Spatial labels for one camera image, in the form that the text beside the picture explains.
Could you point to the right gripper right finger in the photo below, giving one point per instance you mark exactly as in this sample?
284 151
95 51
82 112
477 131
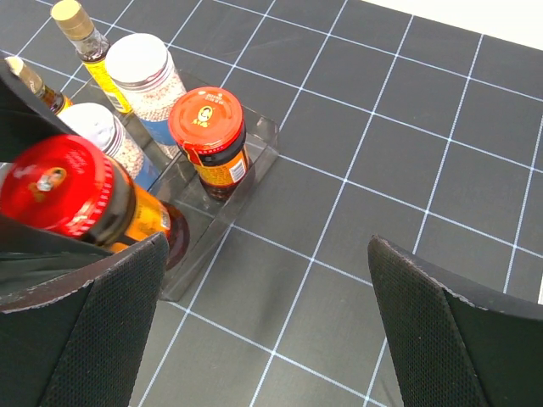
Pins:
455 342

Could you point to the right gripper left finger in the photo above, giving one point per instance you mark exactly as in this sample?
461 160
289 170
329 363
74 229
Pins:
78 339

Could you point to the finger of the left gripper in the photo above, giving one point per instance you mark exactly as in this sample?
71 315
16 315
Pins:
25 119
30 256

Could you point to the small yellow-label bottle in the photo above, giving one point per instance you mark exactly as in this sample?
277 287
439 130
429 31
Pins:
55 100
91 47

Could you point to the blue-label spice jar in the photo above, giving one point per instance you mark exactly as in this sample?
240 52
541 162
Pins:
101 127
142 67

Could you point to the red-lid sauce jar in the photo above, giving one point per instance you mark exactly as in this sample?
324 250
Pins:
208 125
67 185

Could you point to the clear acrylic organizer rack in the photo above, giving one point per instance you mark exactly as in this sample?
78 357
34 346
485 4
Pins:
209 214

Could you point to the black grid mat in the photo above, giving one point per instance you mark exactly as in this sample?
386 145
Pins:
391 124

